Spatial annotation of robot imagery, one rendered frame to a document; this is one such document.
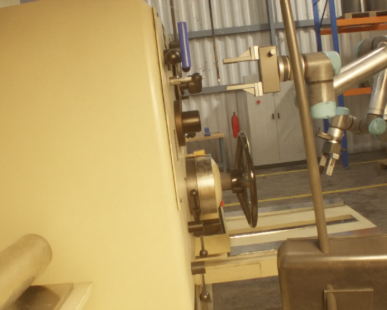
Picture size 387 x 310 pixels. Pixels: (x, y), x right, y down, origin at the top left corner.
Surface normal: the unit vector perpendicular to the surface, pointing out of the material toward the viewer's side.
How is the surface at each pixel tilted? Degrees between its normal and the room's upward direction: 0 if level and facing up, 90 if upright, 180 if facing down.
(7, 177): 90
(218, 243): 90
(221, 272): 90
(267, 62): 90
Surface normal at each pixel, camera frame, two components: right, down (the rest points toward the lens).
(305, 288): -0.19, 0.47
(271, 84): 0.01, 0.13
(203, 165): -0.08, -0.66
